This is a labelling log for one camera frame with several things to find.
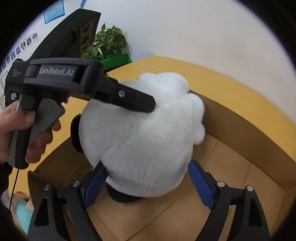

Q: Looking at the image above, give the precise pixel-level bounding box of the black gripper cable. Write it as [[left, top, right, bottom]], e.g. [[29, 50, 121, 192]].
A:
[[9, 167, 20, 210]]

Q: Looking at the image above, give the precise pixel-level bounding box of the green potted plant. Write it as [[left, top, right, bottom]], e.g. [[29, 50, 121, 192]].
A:
[[81, 24, 127, 60]]

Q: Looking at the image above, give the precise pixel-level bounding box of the pink pig plush teal shirt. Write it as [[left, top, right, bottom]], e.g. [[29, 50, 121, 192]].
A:
[[1, 190, 34, 237]]

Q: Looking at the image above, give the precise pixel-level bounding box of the brown cardboard box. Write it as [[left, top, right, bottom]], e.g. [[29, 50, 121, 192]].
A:
[[28, 98, 295, 240]]

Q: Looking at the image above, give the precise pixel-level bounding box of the person's left hand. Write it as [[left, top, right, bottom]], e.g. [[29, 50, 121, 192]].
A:
[[1, 100, 65, 169]]

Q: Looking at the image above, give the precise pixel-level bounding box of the blue framed wall poster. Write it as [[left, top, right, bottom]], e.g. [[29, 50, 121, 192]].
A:
[[43, 0, 65, 24]]

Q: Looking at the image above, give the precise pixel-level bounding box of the white panda plush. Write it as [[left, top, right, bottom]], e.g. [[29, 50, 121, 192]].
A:
[[70, 72, 206, 203]]

